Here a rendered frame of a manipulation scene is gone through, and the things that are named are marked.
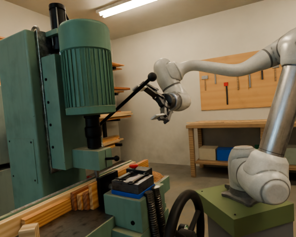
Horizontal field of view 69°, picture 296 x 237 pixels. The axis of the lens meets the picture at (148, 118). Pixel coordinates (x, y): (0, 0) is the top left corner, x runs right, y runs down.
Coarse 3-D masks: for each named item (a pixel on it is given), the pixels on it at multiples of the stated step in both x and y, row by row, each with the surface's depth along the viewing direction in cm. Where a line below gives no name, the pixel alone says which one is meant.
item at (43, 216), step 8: (144, 160) 107; (64, 200) 66; (48, 208) 62; (56, 208) 64; (64, 208) 66; (32, 216) 57; (40, 216) 59; (48, 216) 61; (56, 216) 64; (24, 224) 56; (40, 224) 59
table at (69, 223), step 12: (168, 180) 93; (60, 216) 64; (72, 216) 64; (84, 216) 63; (96, 216) 63; (108, 216) 62; (48, 228) 58; (60, 228) 58; (72, 228) 58; (84, 228) 57; (96, 228) 57; (108, 228) 60; (120, 228) 61
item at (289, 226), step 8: (208, 216) 125; (208, 224) 126; (216, 224) 117; (288, 224) 105; (208, 232) 126; (216, 232) 118; (224, 232) 111; (256, 232) 99; (264, 232) 101; (272, 232) 102; (280, 232) 103; (288, 232) 105
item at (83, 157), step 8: (72, 152) 80; (80, 152) 78; (88, 152) 76; (96, 152) 74; (104, 152) 76; (80, 160) 78; (88, 160) 76; (96, 160) 74; (104, 160) 76; (88, 168) 77; (96, 168) 74; (104, 168) 76
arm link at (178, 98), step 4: (168, 92) 100; (172, 92) 100; (176, 96) 98; (180, 96) 102; (176, 100) 98; (180, 100) 101; (176, 104) 98; (180, 104) 101; (172, 108) 99; (176, 108) 100
